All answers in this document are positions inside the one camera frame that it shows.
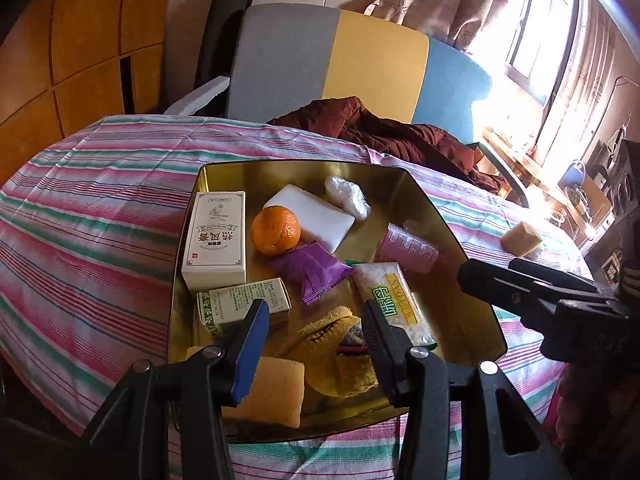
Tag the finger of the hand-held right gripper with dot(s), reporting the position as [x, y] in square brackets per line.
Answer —
[560, 280]
[500, 285]

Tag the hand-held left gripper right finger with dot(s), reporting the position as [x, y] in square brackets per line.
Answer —
[382, 350]

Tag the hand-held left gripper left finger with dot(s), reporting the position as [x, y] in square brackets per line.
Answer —
[250, 350]

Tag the white snack packet green label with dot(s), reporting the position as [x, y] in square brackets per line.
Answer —
[395, 300]

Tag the small green white box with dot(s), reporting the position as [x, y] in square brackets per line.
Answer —
[235, 300]

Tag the yellow sponge block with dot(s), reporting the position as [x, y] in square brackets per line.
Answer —
[275, 395]
[522, 237]

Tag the gold metal tray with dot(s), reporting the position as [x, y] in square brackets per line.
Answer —
[465, 325]

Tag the pink plastic cup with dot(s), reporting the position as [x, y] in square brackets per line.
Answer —
[405, 250]

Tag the purple snack packet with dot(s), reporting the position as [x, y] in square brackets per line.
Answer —
[312, 267]

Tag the orange tangerine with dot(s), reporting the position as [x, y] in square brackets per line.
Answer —
[275, 230]

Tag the yellow knitted sock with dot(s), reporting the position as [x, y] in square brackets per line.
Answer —
[325, 340]

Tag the red clothing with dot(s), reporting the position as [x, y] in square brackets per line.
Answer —
[590, 425]

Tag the blue container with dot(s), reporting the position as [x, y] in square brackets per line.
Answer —
[570, 176]

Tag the tall white carton box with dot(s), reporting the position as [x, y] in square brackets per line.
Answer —
[215, 240]

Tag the wooden side table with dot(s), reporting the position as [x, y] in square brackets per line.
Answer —
[530, 165]

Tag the black speaker box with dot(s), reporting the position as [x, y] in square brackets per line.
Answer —
[625, 170]

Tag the white rectangular pad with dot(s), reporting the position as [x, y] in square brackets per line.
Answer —
[320, 215]

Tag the maroon quilted jacket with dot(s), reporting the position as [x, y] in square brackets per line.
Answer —
[400, 140]

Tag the striped pink green tablecloth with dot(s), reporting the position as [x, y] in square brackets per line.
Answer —
[100, 210]

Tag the window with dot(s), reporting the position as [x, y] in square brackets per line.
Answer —
[535, 35]

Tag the white foam piece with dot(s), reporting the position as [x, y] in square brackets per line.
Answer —
[200, 97]

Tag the grey yellow blue chair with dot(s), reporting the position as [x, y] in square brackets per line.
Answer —
[375, 60]

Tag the black rolled mat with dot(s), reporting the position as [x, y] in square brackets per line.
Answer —
[220, 35]

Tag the wooden wardrobe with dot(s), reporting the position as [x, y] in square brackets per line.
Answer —
[75, 35]

